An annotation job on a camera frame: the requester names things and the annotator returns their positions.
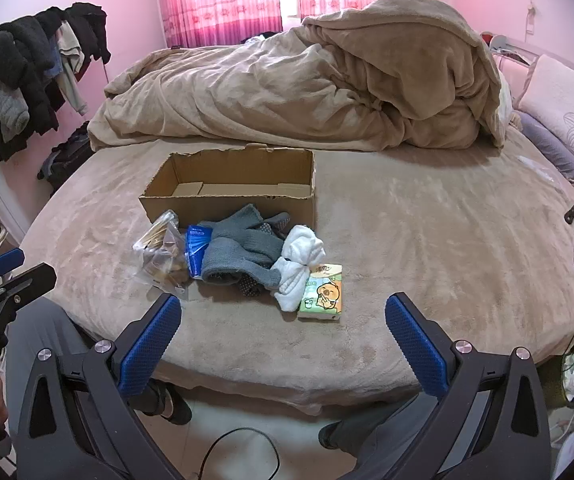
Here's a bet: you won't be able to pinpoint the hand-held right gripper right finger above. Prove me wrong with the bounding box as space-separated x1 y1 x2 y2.
384 292 553 480

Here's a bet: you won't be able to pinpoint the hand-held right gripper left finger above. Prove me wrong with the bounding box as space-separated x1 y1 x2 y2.
9 294 183 480

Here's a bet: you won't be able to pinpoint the clear plastic snack bag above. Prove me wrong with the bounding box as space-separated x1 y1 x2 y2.
133 210 191 301

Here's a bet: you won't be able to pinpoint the green cartoon tissue packet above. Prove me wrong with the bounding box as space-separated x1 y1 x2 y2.
297 262 346 322

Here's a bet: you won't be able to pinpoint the blue packet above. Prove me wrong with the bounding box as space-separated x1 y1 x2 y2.
186 224 216 280

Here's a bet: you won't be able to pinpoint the grey socks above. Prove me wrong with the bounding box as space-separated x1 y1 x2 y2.
201 204 288 286

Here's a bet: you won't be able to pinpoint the cardboard box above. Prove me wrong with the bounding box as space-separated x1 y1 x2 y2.
139 144 318 233

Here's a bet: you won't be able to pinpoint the dark slipper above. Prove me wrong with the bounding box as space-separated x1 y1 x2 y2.
134 379 194 426

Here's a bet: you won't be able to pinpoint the person's right leg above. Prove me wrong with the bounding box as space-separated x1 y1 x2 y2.
317 394 440 466

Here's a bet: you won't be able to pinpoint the black backpack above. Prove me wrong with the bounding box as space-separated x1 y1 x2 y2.
37 122 96 194

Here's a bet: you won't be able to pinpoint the grey knit sweater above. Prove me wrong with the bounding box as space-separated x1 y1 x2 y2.
0 82 31 144

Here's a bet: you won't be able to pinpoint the black coat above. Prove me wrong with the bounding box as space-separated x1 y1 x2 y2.
0 7 68 163

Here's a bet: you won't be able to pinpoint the beige shirt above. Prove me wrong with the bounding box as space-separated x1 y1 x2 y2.
56 21 91 117

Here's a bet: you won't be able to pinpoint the clear plastic wrapper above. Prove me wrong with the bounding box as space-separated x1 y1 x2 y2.
516 154 564 184

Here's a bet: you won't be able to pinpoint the purple pillow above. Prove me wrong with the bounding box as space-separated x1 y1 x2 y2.
514 111 574 184

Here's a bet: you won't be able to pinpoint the black hoodie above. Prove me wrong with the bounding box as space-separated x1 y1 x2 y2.
64 2 112 67

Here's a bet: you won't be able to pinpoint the pink floral pillow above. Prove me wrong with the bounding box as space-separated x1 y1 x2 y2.
512 54 574 196

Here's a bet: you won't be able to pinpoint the beige duvet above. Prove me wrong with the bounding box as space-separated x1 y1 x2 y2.
88 0 509 154

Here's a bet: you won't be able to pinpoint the metal headboard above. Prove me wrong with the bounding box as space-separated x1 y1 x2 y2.
487 35 543 107

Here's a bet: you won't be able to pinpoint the black floor cable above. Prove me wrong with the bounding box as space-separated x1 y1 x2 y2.
199 426 281 480

